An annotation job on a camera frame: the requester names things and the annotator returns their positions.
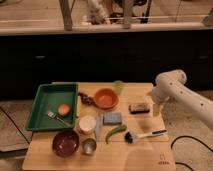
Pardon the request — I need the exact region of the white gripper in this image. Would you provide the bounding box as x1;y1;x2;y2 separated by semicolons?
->
149;87;169;117

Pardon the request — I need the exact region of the dark block eraser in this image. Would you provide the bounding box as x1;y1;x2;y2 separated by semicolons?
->
129;103;150;114

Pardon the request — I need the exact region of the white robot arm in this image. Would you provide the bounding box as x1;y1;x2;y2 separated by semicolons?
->
150;69;213;131

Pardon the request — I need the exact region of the green plastic cup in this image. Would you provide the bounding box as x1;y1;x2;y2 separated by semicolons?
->
113;80;124;95

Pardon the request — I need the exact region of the white paper cup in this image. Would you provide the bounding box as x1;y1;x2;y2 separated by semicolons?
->
78;115;96;134

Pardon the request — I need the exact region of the small metal cup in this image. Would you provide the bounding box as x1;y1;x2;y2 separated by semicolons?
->
82;138;97;155

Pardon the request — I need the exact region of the green chili pepper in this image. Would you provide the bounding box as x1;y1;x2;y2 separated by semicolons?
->
105;124;127;144

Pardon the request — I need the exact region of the black dish brush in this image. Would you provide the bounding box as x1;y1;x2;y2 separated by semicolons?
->
124;130;166;144

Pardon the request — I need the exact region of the blue sponge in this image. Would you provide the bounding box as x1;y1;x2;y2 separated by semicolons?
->
103;112;122;125

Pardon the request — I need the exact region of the orange bowl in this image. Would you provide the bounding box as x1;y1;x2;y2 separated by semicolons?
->
93;88;119;109

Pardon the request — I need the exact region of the grey knife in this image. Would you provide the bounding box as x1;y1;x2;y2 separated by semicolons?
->
95;114;103;140

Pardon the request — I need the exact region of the brown twisted toy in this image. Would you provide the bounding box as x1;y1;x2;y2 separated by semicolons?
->
78;92;95;106

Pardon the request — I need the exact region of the orange fruit half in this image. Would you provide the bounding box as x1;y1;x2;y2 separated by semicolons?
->
57;104;71;117

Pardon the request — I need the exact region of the dark purple bowl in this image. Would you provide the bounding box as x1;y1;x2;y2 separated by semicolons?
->
52;130;79;158

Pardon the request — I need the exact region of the silver fork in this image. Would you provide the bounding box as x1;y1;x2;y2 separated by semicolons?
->
47;111;71;127

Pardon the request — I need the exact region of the green plastic tray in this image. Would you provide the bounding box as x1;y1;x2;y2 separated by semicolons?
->
25;83;78;132

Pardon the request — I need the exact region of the black cable right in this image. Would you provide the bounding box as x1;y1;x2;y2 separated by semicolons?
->
170;134;213;171

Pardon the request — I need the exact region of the black cable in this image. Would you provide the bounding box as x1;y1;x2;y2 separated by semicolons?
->
0;107;33;145
170;134;213;171

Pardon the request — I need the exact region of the black cable left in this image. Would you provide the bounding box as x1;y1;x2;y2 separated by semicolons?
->
0;107;33;145

